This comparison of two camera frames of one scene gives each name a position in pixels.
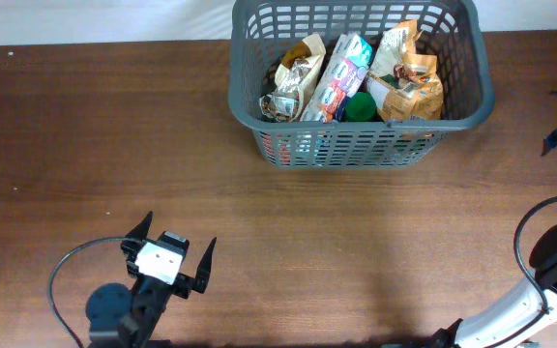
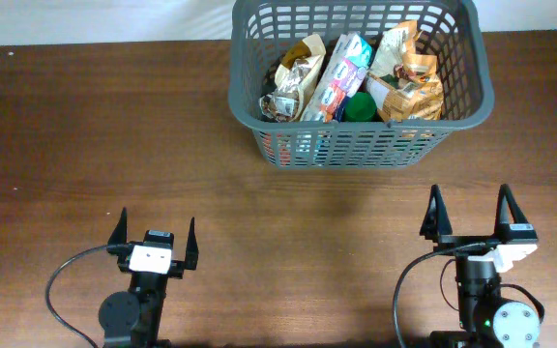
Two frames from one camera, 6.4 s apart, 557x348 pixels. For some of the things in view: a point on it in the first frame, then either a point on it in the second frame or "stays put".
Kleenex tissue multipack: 350,57 stays put
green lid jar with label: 361,107 stays put
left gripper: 186,284 → 178,268
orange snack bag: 402,81 stays put
